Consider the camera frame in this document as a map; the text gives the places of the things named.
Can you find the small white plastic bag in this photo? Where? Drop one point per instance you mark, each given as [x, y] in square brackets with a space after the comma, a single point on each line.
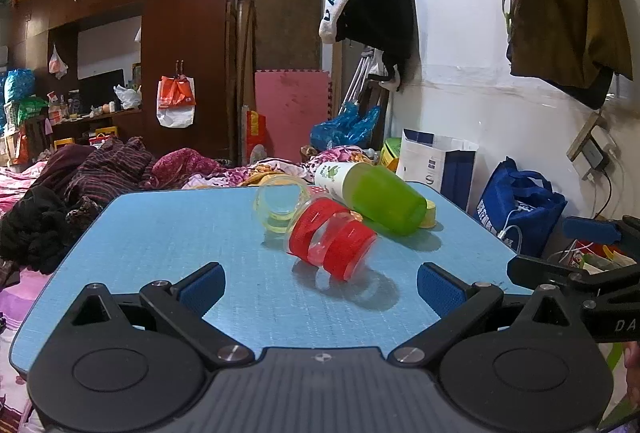
[57, 63]

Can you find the crumpled white plastic bag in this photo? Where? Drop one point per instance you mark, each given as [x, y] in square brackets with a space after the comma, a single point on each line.
[127, 97]

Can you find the black cloth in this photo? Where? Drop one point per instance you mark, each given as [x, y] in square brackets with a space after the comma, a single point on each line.
[40, 223]

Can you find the clear yellowish cup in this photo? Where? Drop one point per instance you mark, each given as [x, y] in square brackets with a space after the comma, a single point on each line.
[272, 213]

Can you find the pink floral blanket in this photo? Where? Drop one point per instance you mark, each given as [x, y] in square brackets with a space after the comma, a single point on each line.
[200, 168]

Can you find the folded metal frame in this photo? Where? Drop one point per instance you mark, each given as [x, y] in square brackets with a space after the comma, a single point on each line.
[360, 78]

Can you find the blue plastic bag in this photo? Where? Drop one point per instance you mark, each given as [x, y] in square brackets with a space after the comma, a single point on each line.
[345, 125]

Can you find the yellow lid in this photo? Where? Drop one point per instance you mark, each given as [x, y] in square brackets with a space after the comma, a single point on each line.
[430, 213]

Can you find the brown wooden board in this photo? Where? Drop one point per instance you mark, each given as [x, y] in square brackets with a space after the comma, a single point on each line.
[285, 13]

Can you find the dark striped cloth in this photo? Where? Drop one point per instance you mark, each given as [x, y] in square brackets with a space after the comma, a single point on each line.
[100, 173]

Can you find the blue tote bag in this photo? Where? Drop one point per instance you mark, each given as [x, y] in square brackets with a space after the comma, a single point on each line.
[525, 208]

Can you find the pink foam mat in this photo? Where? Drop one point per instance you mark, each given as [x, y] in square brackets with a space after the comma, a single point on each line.
[290, 113]

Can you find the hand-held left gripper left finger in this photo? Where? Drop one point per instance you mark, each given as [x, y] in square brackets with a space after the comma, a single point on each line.
[202, 287]

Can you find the black hanging garment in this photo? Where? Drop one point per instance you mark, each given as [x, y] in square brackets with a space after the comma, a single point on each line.
[385, 23]

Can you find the red packet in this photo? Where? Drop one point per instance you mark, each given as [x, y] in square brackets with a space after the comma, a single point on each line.
[256, 133]

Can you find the orange and white plastic bag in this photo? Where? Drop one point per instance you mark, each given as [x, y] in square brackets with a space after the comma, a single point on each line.
[175, 105]

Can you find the red striped clear cup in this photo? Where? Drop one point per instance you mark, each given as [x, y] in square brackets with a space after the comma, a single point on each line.
[345, 243]

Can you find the green cup with white label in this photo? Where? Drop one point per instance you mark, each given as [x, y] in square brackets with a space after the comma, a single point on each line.
[385, 203]

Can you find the black television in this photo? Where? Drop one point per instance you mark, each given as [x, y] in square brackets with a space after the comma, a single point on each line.
[102, 88]

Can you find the white paper bag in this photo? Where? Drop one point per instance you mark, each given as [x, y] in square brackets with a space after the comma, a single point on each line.
[425, 163]

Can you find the dark wooden wardrobe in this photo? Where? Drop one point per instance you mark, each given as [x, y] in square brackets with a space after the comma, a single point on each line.
[190, 13]

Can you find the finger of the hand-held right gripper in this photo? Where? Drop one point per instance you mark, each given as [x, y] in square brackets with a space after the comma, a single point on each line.
[545, 274]
[590, 229]

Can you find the yellow green container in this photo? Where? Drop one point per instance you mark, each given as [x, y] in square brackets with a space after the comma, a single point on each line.
[390, 155]

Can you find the olive hanging bag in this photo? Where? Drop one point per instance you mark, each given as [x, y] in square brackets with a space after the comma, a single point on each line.
[560, 13]

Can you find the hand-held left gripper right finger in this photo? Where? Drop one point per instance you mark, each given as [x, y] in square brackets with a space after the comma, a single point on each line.
[440, 289]

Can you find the blue patterned bag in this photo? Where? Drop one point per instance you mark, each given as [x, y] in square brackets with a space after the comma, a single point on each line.
[19, 85]

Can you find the wall power strip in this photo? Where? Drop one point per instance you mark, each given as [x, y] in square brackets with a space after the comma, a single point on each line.
[592, 154]

